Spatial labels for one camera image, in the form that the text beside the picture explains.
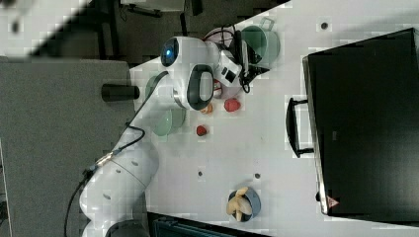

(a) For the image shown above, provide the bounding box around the blue bowl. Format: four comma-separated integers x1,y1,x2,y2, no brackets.
228,187,261,222

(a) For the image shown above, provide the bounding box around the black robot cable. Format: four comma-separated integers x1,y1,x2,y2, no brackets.
63,70,169,237

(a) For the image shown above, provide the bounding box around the purple oval plate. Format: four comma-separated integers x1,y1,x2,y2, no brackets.
205,28,243,99

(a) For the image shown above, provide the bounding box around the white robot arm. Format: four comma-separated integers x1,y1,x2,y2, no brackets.
79,32,269,237

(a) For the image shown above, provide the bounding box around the black cylinder post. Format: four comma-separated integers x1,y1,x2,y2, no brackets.
101,84,140,102

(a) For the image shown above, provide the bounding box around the green colander bowl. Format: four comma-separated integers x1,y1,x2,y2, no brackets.
144,75,188,137

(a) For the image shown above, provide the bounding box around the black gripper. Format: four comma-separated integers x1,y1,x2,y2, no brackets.
240,29,269,94

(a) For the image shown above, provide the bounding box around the red ketchup bottle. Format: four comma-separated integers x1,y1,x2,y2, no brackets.
213,79,222,98

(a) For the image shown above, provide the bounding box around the red apple toy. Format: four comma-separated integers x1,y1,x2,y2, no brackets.
223,98,241,113

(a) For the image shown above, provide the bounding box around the green mug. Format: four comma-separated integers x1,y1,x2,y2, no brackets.
241,17,281,68

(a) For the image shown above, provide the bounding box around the small red strawberry toy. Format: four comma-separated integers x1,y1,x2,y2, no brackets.
196,125,208,136

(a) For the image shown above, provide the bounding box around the black toaster oven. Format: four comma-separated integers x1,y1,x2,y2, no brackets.
302,28,419,226

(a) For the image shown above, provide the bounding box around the orange slice toy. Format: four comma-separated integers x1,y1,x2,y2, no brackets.
200,103,213,115

